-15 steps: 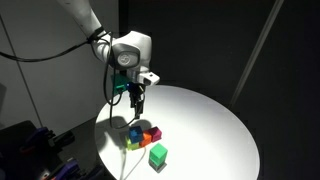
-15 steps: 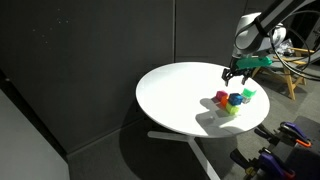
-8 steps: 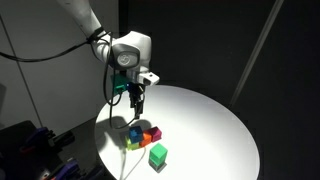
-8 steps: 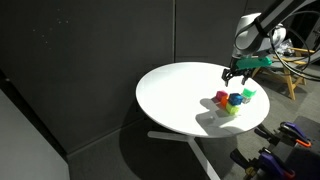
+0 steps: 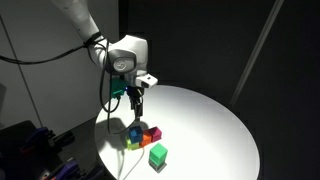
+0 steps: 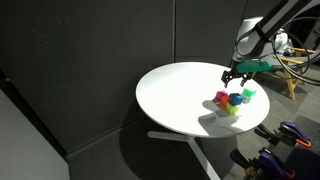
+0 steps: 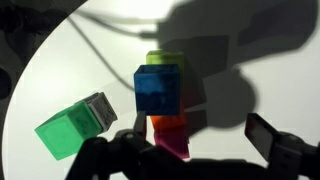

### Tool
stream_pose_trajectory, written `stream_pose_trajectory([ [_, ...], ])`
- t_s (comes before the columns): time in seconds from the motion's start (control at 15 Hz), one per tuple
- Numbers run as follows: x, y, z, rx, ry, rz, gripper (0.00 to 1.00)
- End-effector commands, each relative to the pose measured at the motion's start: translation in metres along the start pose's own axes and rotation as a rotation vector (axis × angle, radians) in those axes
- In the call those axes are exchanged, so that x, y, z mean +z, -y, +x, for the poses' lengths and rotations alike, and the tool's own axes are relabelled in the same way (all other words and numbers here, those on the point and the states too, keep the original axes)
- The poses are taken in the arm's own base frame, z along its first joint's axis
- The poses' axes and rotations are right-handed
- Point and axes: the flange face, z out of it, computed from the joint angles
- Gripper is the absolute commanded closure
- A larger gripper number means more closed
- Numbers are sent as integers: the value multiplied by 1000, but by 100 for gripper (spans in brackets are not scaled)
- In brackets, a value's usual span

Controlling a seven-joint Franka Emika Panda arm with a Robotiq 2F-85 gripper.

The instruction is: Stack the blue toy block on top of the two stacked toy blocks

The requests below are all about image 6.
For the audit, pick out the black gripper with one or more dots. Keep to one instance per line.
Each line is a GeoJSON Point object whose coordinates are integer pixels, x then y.
{"type": "Point", "coordinates": [235, 74]}

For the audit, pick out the blue toy block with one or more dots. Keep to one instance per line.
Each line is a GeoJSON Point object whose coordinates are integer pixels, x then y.
{"type": "Point", "coordinates": [235, 99]}

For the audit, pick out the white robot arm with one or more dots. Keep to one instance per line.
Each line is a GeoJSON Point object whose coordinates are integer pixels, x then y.
{"type": "Point", "coordinates": [266, 26]}

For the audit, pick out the green toy block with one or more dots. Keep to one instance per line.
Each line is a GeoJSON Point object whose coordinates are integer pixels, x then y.
{"type": "Point", "coordinates": [249, 92]}

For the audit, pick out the magenta toy block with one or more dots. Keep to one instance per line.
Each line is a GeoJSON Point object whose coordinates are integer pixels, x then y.
{"type": "Point", "coordinates": [220, 95]}

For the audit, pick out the grey toy block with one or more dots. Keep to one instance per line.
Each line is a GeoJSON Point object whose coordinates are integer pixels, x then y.
{"type": "Point", "coordinates": [245, 100]}

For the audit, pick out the orange toy block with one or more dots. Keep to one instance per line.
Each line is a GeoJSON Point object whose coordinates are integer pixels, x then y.
{"type": "Point", "coordinates": [224, 100]}

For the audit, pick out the lime toy block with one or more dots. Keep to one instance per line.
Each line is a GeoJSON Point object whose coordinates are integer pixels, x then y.
{"type": "Point", "coordinates": [232, 109]}

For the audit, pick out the wooden chair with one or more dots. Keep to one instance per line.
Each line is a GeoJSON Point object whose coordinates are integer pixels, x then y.
{"type": "Point", "coordinates": [290, 71]}

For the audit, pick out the white table base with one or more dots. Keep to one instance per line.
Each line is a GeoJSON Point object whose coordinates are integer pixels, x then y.
{"type": "Point", "coordinates": [196, 150]}

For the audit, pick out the purple orange bar clamp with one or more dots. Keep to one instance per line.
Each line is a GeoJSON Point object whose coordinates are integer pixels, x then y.
{"type": "Point", "coordinates": [275, 163]}
{"type": "Point", "coordinates": [295, 133]}

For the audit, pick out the blue clamps on stand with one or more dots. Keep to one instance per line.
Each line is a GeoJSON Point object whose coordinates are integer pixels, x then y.
{"type": "Point", "coordinates": [303, 150]}

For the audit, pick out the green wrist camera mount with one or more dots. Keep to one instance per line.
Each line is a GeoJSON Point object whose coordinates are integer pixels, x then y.
{"type": "Point", "coordinates": [255, 66]}

